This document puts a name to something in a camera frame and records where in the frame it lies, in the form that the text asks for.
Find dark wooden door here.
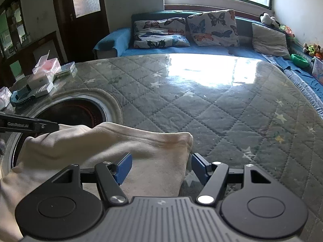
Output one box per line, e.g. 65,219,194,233
53,0,109,62

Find blue sofa bed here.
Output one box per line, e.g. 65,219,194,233
94,10,322,115

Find plain grey cushion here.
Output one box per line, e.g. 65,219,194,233
252,23,291,59

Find pink tissue pack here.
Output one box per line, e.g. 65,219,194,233
32,50,61,81

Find panda plush toy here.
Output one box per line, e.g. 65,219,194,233
259,13,280,28

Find dark wooden cabinet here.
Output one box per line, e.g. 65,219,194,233
1,0,67,88

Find colourful plush toys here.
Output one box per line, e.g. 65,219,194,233
303,43,323,59

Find butterfly pillow standing upright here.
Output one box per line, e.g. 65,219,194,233
187,9,240,47

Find butterfly pillow lying flat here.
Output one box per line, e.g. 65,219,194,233
134,18,190,49

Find white flat box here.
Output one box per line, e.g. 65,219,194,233
54,61,76,79

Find green plastic bowl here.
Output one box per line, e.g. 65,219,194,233
291,54,309,69

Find white tissue pack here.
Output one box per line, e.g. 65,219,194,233
0,87,14,113

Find clear plastic storage box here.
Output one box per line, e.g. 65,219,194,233
312,57,323,85

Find cream beige garment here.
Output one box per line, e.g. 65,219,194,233
1,122,193,241

